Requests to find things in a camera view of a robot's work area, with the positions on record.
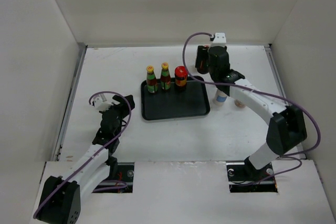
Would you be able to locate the silver-lid white jar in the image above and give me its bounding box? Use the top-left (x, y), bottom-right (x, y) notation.
top-left (213, 89), bottom-right (228, 107)

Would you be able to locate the red-label sauce bottle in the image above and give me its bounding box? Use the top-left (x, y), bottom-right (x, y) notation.
top-left (146, 66), bottom-right (158, 94)

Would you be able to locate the green-label sauce bottle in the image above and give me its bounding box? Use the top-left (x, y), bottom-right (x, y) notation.
top-left (160, 62), bottom-right (171, 91)

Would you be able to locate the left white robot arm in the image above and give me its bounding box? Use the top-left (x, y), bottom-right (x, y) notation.
top-left (33, 92), bottom-right (135, 223)

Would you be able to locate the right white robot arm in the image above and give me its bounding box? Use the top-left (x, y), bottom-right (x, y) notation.
top-left (195, 46), bottom-right (307, 180)

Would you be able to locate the grey-lid jar front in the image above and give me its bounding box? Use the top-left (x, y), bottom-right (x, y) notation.
top-left (234, 99), bottom-right (246, 109)

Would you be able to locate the black plastic tray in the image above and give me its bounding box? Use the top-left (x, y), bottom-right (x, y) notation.
top-left (141, 76), bottom-right (211, 121)

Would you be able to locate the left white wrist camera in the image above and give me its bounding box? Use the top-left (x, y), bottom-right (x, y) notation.
top-left (91, 94), bottom-right (112, 112)

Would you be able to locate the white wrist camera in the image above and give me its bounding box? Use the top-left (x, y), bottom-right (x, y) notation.
top-left (91, 94), bottom-right (112, 112)
top-left (210, 33), bottom-right (227, 47)

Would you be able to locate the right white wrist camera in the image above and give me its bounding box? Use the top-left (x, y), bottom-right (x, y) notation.
top-left (210, 33), bottom-right (227, 47)

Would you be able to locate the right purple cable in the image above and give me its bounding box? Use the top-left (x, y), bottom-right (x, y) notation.
top-left (182, 32), bottom-right (321, 187)

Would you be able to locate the purple cable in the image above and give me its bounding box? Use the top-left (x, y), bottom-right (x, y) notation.
top-left (182, 32), bottom-right (321, 187)
top-left (33, 91), bottom-right (132, 219)

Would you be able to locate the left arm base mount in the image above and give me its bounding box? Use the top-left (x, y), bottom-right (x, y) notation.
top-left (93, 157), bottom-right (135, 194)

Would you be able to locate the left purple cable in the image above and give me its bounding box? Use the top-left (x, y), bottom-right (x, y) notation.
top-left (33, 91), bottom-right (132, 219)

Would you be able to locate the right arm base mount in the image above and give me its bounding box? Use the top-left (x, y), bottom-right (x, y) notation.
top-left (226, 161), bottom-right (278, 193)

